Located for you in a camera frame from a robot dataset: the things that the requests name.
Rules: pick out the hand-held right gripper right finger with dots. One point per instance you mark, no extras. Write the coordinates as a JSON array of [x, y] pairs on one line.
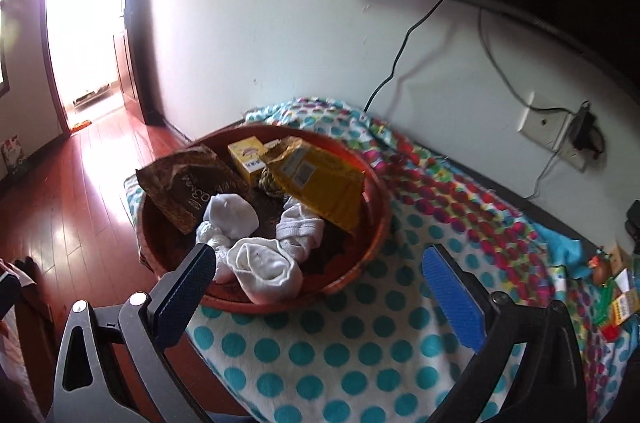
[[452, 298]]

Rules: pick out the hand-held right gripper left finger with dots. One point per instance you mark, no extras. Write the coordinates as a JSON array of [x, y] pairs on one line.
[[187, 293]]

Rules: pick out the large white sock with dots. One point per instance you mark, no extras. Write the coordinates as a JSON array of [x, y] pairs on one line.
[[260, 268]]

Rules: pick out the small white sock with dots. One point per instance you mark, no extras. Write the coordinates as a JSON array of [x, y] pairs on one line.
[[227, 213]]

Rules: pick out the brown snack bag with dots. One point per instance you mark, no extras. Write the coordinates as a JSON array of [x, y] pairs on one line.
[[190, 188]]

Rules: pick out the red round tray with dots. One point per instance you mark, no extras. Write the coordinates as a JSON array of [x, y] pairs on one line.
[[370, 223]]

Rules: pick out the ribbed white sock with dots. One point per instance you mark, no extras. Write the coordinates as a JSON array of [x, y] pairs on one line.
[[300, 228]]

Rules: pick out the woven rattan ball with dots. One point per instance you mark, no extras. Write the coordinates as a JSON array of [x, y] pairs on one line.
[[269, 183]]

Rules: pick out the yellow carton box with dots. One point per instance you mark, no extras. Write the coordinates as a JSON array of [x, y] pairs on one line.
[[247, 158]]

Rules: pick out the yellow snack bag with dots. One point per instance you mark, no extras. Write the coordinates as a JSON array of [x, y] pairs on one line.
[[320, 183]]

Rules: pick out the blue cloth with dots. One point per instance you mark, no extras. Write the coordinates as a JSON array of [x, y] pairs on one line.
[[565, 250]]

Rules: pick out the polka dot blanket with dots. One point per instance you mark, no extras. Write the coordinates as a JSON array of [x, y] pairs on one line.
[[325, 353]]

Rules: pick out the dark wooden furniture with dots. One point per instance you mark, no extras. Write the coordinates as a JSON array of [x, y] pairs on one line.
[[37, 303]]

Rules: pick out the toy crab figure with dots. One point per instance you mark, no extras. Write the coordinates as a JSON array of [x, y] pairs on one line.
[[602, 270]]

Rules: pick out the small red block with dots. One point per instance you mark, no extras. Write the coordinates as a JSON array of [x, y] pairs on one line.
[[611, 333]]

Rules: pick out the small tan box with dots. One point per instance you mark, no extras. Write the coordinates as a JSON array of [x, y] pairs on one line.
[[621, 259]]

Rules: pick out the small white yellow box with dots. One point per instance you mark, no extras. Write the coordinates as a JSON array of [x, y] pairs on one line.
[[627, 309]]

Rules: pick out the black webcam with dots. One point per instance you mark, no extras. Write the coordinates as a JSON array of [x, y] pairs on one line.
[[633, 225]]

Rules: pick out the orange floor mat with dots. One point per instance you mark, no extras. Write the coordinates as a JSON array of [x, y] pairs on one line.
[[80, 124]]

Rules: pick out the black power adapter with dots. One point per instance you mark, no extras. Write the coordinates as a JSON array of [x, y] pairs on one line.
[[582, 128]]

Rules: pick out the patterned bag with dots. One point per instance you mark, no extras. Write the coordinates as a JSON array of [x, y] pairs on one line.
[[12, 155]]

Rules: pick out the white wall socket plate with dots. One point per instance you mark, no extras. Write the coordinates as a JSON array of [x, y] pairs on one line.
[[540, 120]]

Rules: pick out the dark wooden door frame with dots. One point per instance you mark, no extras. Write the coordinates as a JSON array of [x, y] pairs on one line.
[[145, 53]]

